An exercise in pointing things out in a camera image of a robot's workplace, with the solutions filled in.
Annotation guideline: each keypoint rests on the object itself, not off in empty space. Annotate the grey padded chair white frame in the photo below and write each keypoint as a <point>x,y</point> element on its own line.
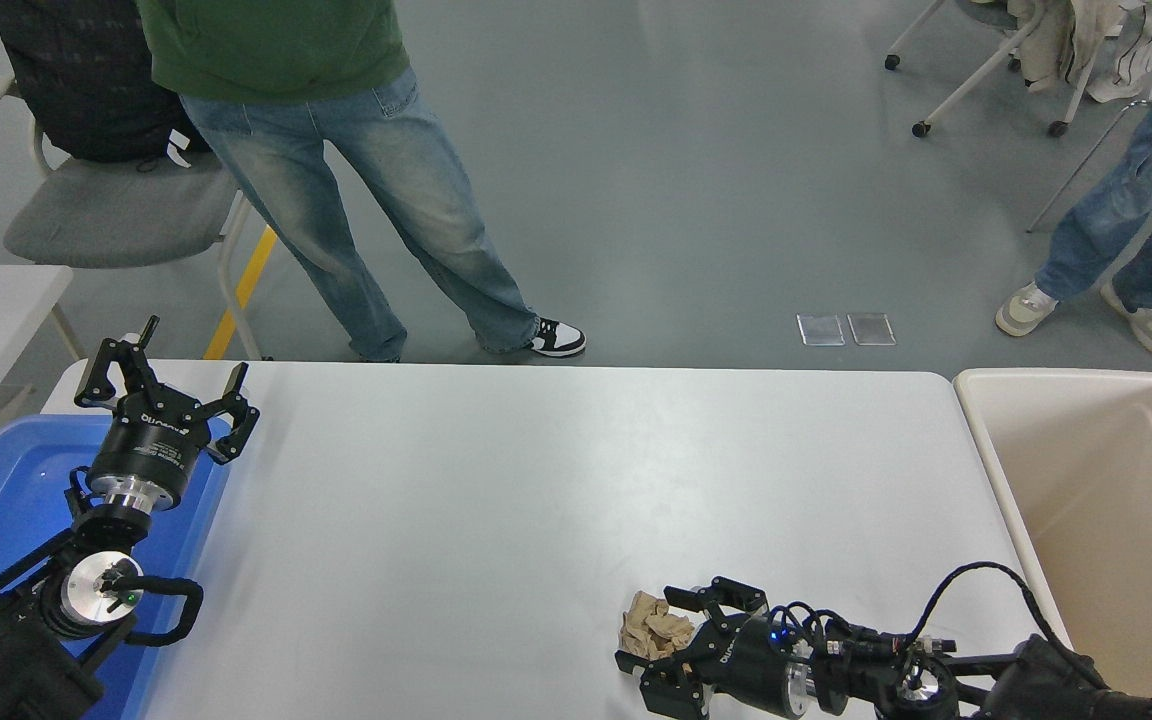
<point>116,215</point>

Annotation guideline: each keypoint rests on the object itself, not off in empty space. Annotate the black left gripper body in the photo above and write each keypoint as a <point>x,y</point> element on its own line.
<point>151,445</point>

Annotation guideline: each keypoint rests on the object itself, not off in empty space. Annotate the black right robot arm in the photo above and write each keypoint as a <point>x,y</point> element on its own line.
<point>1056,685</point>

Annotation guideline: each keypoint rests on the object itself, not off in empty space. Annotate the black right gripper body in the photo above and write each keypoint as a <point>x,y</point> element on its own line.
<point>746,665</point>

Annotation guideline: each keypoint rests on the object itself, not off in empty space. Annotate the pale draped garment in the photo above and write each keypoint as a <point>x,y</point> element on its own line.
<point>1046,40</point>

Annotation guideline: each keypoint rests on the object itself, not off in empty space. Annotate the white-legged wheeled chair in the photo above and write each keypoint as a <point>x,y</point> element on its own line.
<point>921,128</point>

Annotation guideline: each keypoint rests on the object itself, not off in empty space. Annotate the large pale plastic bin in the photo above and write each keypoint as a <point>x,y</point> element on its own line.
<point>1116,500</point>

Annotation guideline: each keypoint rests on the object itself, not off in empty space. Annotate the black quilted jacket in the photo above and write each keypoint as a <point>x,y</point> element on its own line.
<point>86,90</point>

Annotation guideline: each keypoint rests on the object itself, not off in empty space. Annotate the person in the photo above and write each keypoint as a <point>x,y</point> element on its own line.
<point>266,40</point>
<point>1126,200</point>

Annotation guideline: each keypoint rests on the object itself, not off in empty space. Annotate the blue plastic tray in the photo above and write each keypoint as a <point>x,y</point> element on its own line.
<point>16,490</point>

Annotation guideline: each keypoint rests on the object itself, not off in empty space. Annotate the metal floor plate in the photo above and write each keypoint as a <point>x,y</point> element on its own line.
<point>821,329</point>
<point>872,329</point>

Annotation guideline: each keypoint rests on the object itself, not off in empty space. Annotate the tan paper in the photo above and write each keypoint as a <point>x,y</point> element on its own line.
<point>651,625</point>

